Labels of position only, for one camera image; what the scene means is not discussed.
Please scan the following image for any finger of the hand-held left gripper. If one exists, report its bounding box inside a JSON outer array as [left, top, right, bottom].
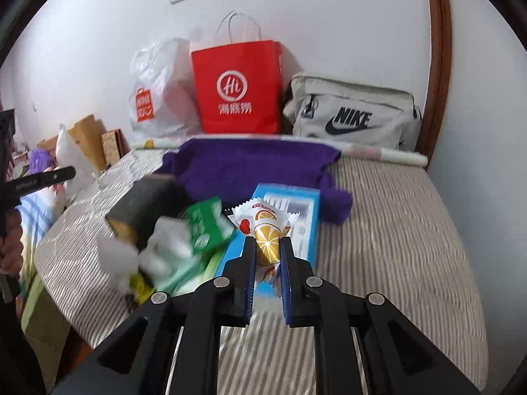
[[8, 166, 77, 195]]

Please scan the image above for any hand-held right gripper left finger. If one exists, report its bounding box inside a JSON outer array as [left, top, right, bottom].
[[53, 236, 258, 395]]

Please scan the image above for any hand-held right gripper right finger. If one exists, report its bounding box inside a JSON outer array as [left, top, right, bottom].
[[280, 236, 482, 395]]

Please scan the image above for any orange print snack packet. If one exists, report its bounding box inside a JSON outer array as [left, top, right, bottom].
[[232, 198, 300, 286]]

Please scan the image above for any green tissue packet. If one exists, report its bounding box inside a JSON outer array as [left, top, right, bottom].
[[187, 197, 238, 254]]

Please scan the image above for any black tin box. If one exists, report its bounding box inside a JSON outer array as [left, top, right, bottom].
[[105, 175, 191, 252]]

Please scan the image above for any person's left hand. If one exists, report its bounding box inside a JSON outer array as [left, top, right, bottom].
[[0, 209, 24, 277]]

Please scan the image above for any small white plastic bag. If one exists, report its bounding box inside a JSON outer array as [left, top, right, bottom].
[[55, 123, 98, 199]]

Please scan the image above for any plain brown cardboard box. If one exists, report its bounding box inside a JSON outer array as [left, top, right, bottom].
[[67, 114, 108, 171]]

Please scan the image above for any pale green packet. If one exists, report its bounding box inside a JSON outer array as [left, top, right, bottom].
[[157, 250, 225, 298]]

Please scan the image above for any blue tissue pack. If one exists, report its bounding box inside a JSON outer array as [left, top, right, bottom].
[[214, 183, 322, 299]]

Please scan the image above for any patterned brown cardboard box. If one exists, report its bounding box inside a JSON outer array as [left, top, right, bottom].
[[101, 129, 125, 169]]

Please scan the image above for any crumpled white tissue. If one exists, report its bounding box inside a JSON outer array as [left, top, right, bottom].
[[97, 235, 141, 291], [142, 215, 195, 277]]

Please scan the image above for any striped grey bed sheet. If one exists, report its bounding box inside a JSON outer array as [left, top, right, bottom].
[[35, 148, 489, 395]]

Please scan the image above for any purple cloth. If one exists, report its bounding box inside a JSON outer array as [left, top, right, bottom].
[[158, 138, 354, 226]]

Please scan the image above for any white plastic shopping bag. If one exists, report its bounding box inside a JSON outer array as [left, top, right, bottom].
[[129, 38, 203, 140]]

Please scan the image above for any rolled white paper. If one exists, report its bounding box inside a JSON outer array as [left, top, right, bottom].
[[132, 134, 429, 169]]

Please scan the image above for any grey sling bag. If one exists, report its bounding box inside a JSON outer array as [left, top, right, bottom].
[[282, 72, 423, 151]]

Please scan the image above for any red paper bag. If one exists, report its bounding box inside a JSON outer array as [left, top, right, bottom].
[[190, 10, 284, 135]]

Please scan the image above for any brown wooden bed frame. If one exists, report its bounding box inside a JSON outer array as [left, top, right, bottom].
[[414, 0, 454, 169]]

